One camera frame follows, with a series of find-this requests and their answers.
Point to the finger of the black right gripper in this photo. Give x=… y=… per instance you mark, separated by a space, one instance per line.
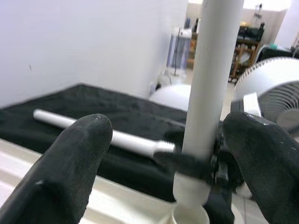
x=182 y=163
x=175 y=136

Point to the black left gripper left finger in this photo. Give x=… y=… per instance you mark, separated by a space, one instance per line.
x=58 y=175

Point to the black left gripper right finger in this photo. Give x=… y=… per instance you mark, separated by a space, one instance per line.
x=271 y=163

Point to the white plastic table top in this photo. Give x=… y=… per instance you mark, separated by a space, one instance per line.
x=121 y=205

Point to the white plastic table leg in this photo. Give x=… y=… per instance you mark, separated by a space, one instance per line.
x=135 y=140
x=210 y=70

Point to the black table cloth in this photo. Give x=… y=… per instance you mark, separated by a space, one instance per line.
x=93 y=100

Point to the white standing fan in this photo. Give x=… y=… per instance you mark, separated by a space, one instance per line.
x=268 y=77

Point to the white blue air purifier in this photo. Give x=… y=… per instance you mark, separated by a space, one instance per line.
x=177 y=46

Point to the wooden shelf rack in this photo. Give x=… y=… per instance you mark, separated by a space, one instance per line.
x=247 y=46

